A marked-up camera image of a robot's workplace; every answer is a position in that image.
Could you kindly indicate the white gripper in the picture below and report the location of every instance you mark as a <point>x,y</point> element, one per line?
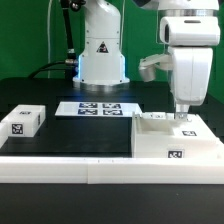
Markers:
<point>189,41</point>

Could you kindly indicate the white door panel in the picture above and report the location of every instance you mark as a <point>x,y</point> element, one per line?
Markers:
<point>154,115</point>
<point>193,126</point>

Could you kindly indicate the white cabinet body box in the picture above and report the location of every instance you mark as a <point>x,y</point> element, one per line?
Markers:
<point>154,139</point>

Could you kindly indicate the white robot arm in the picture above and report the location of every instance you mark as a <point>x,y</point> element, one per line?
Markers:
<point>102,63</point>

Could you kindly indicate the white cabinet top block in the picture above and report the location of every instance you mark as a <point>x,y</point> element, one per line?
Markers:
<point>25,120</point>

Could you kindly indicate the white marker base sheet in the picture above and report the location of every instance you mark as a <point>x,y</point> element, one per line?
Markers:
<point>97,109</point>

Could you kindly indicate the white U-shaped fence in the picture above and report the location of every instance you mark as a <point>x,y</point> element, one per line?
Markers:
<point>78,151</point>

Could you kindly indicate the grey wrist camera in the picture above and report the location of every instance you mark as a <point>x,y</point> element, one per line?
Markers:
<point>149,65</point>

